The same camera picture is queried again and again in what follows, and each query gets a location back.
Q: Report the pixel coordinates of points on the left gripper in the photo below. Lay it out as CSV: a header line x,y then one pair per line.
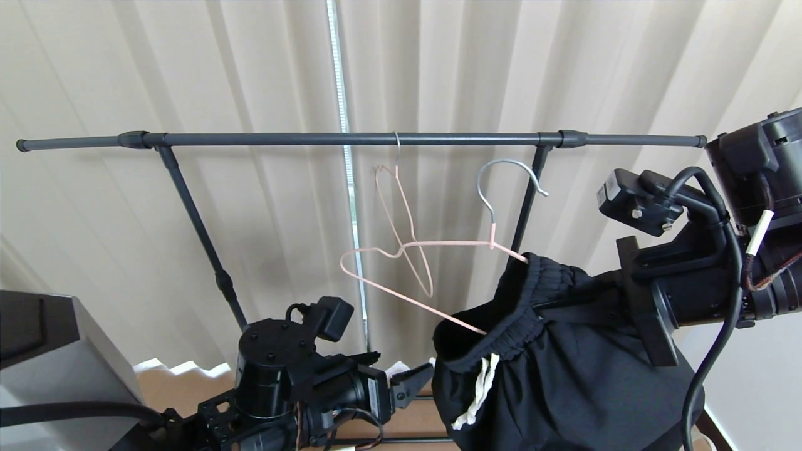
x,y
344,391

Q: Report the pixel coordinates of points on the black garment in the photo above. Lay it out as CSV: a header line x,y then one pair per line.
x,y
564,388

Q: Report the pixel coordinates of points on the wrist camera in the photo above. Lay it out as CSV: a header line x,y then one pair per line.
x,y
626,197
332,316

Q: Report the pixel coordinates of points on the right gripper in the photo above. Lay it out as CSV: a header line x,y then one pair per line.
x,y
695,294

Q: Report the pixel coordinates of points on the pink clothes hanger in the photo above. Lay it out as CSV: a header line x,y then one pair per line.
x,y
397,150
492,235

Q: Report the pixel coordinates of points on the black clothes rack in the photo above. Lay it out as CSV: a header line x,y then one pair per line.
x,y
250,139

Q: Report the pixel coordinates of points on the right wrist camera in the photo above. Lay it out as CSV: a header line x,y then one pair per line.
x,y
626,197

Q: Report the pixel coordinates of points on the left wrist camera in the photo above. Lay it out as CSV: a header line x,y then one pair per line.
x,y
332,316

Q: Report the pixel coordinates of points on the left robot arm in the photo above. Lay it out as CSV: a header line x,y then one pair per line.
x,y
269,369

